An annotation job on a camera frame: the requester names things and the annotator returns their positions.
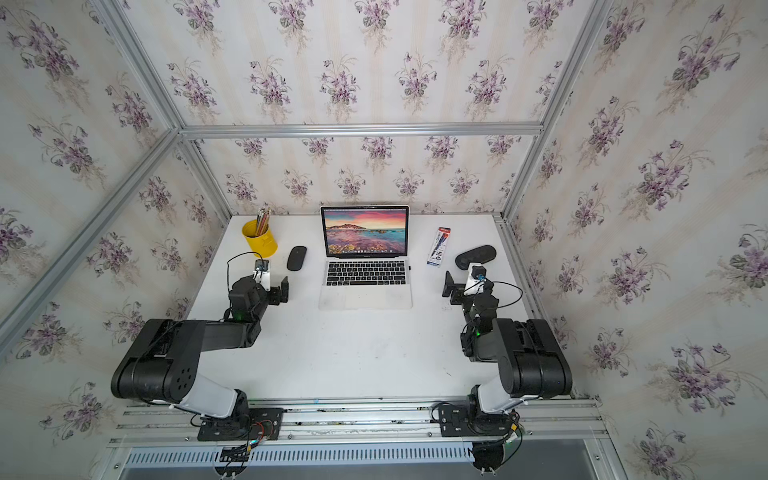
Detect black wireless mouse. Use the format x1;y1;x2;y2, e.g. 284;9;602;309
286;245;307;272

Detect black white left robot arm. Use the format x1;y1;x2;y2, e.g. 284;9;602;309
110;276;290;420

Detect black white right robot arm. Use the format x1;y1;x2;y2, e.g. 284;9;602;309
442;266;573;415

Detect silver laptop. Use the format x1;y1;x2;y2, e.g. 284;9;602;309
319;205;413;311

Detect white marker box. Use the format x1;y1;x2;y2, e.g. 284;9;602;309
426;227;451;267

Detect black glasses case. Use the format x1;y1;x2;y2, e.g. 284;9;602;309
455;244;497;271

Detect yellow pen cup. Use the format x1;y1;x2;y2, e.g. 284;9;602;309
241;219;278;258

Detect pencils in cup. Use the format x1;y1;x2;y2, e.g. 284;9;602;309
254;207;271;237

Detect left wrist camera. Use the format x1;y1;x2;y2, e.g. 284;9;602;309
253;258;271;291

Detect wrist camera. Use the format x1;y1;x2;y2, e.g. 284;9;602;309
464;263;487;295
253;258;271;291

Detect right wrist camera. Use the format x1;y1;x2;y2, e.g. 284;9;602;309
464;263;487;295

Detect black right camera cable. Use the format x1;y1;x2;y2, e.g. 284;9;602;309
479;279;525;311

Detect black camera cable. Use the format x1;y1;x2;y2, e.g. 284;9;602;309
479;279;525;311
225;250;265;295

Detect black left camera cable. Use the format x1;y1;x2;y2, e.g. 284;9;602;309
225;250;265;295

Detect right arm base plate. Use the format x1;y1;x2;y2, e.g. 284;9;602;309
430;402;519;438

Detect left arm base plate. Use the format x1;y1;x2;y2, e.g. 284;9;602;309
197;408;285;442

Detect aluminium mounting rail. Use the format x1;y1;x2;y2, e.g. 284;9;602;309
106;397;609;448

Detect white slotted cable duct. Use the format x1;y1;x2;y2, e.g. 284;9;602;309
125;442;475;469

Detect aluminium enclosure frame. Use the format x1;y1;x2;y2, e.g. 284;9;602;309
1;1;613;354

